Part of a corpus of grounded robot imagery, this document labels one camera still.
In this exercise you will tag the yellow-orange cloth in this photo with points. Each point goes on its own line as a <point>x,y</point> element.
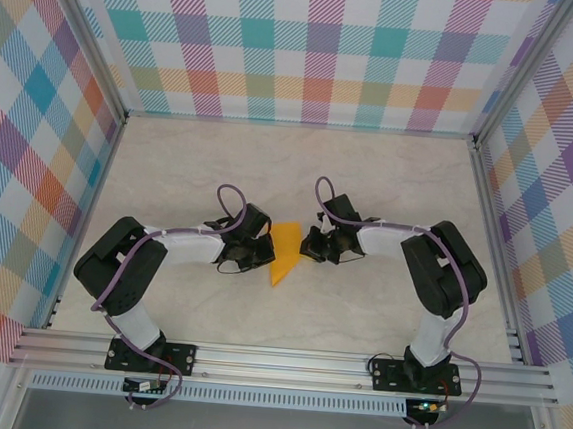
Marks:
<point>287,234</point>

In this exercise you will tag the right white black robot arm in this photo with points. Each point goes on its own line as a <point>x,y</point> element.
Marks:
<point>427,272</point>

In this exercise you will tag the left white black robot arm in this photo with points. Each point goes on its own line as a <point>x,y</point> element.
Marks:
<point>132,286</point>

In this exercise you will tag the small black circuit board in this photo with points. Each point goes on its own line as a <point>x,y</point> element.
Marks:
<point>143,387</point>

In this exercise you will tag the small circuit board green light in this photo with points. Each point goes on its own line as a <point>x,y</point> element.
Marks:
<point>427,407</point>

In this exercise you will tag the wide aluminium mounting rail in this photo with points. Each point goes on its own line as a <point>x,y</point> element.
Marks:
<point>278,367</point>

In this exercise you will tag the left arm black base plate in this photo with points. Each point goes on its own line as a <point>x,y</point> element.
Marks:
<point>181,358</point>

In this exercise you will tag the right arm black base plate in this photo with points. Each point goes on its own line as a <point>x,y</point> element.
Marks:
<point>385,376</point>

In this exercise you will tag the aluminium table edge rail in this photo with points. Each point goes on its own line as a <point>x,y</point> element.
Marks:
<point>100,178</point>
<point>490,202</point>

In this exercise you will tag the aluminium frame post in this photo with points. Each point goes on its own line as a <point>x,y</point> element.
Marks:
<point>525,70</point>
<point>87,31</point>

